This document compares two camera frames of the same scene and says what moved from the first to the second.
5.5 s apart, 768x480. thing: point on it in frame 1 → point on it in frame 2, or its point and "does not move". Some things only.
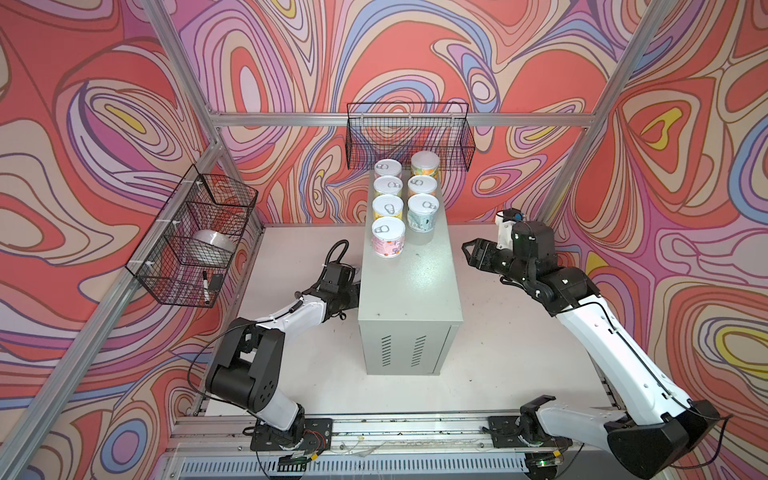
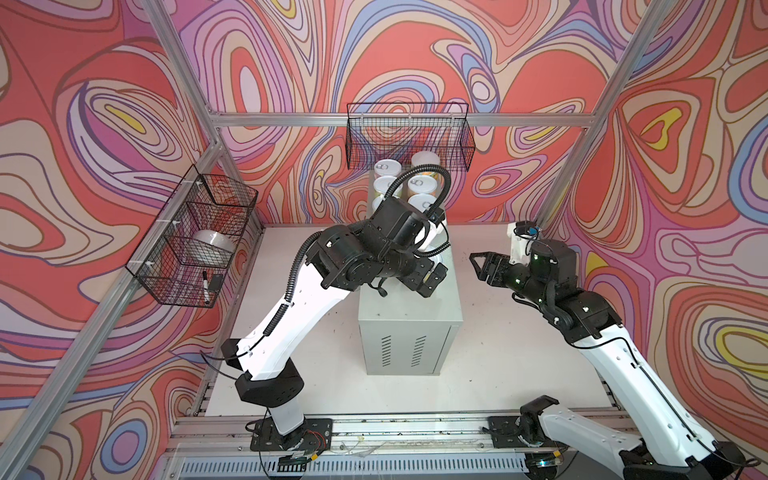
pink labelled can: [388, 167] does not move
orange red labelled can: [422, 184] does not move
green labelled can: [388, 185] does not move
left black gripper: [353, 290] → [416, 282]
